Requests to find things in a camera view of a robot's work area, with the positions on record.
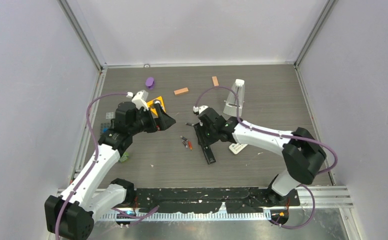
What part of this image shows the grey building plate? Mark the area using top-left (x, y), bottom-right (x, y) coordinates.
top-left (100, 122), bottom-right (111, 135)

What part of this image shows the green toy piece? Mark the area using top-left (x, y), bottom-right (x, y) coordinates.
top-left (118, 152), bottom-right (129, 163)

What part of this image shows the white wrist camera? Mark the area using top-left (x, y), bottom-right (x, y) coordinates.
top-left (126, 90), bottom-right (149, 110)
top-left (192, 105), bottom-right (208, 116)

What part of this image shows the small clear grey tile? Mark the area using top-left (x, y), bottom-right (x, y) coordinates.
top-left (105, 112), bottom-right (115, 120)

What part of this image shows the white metronome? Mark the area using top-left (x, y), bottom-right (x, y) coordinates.
top-left (223, 79), bottom-right (245, 117)

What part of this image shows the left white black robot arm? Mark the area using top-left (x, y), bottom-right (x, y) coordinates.
top-left (44, 101), bottom-right (176, 240)

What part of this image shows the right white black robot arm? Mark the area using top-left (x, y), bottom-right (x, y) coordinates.
top-left (193, 105), bottom-right (327, 206)

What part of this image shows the white printed card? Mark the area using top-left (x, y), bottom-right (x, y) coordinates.
top-left (228, 143), bottom-right (248, 155)

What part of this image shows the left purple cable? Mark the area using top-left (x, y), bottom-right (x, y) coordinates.
top-left (54, 92), bottom-right (130, 240)

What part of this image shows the purple plastic cap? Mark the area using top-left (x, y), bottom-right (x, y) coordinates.
top-left (145, 77), bottom-right (155, 90)

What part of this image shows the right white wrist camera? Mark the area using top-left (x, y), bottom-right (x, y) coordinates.
top-left (192, 105), bottom-right (208, 116)

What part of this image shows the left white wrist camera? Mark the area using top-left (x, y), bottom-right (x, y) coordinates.
top-left (126, 90), bottom-right (149, 110)

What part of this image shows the black remote control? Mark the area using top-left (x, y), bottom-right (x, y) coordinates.
top-left (193, 123), bottom-right (216, 165)

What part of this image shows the yellow triangular toy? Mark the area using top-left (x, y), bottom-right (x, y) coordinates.
top-left (147, 96), bottom-right (166, 118)

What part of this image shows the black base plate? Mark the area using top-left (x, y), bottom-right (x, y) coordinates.
top-left (129, 187), bottom-right (300, 214)

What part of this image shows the upright orange wooden block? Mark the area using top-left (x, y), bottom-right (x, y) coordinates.
top-left (211, 76), bottom-right (219, 87)

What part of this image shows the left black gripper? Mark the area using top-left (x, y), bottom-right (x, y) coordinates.
top-left (129, 103), bottom-right (175, 136)

